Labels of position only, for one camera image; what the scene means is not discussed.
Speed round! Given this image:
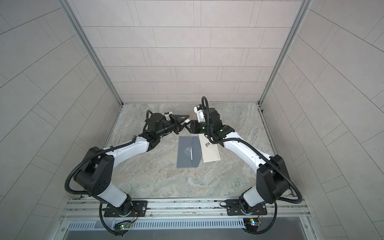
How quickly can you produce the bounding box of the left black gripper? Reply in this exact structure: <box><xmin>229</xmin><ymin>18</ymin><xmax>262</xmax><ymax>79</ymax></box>
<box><xmin>154</xmin><ymin>115</ymin><xmax>189</xmax><ymax>139</ymax></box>

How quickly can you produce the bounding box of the cream envelope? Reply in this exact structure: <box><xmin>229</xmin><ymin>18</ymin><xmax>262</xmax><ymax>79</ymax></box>
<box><xmin>199</xmin><ymin>134</ymin><xmax>221</xmax><ymax>163</ymax></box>

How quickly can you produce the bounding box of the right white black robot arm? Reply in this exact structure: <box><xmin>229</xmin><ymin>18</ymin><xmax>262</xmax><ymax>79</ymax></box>
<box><xmin>187</xmin><ymin>105</ymin><xmax>291</xmax><ymax>214</ymax></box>

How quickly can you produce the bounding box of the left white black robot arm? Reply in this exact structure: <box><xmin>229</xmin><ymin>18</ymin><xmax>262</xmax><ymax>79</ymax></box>
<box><xmin>65</xmin><ymin>111</ymin><xmax>190</xmax><ymax>217</ymax></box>

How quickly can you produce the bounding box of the right circuit board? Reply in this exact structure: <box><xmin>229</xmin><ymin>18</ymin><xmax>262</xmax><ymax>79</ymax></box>
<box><xmin>243</xmin><ymin>219</ymin><xmax>262</xmax><ymax>232</ymax></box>

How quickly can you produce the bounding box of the circuit board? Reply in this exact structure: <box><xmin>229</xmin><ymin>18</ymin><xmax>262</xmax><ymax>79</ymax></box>
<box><xmin>243</xmin><ymin>219</ymin><xmax>262</xmax><ymax>232</ymax></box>
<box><xmin>114</xmin><ymin>221</ymin><xmax>132</xmax><ymax>231</ymax></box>

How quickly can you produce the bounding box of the left circuit board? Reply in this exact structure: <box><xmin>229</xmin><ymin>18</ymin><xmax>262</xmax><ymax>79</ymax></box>
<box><xmin>114</xmin><ymin>221</ymin><xmax>132</xmax><ymax>231</ymax></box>

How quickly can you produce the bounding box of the right wrist camera white housing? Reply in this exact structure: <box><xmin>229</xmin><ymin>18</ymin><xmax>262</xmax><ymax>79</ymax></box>
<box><xmin>194</xmin><ymin>105</ymin><xmax>206</xmax><ymax>123</ymax></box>

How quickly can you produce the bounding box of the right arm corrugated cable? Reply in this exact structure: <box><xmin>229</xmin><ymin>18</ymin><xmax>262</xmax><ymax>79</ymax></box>
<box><xmin>201</xmin><ymin>96</ymin><xmax>303</xmax><ymax>205</ymax></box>

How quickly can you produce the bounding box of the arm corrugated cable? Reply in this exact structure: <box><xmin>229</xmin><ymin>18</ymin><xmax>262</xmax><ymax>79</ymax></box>
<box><xmin>201</xmin><ymin>96</ymin><xmax>303</xmax><ymax>205</ymax></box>
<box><xmin>64</xmin><ymin>109</ymin><xmax>154</xmax><ymax>196</ymax></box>

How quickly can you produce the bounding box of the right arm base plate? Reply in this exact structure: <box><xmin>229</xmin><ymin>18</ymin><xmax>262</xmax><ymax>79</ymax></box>
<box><xmin>220</xmin><ymin>199</ymin><xmax>268</xmax><ymax>216</ymax></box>

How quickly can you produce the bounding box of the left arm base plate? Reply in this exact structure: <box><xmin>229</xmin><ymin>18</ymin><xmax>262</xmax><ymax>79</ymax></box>
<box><xmin>102</xmin><ymin>201</ymin><xmax>148</xmax><ymax>218</ymax></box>

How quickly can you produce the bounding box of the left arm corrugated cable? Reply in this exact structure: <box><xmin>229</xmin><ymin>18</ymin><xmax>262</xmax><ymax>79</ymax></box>
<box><xmin>64</xmin><ymin>109</ymin><xmax>154</xmax><ymax>196</ymax></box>

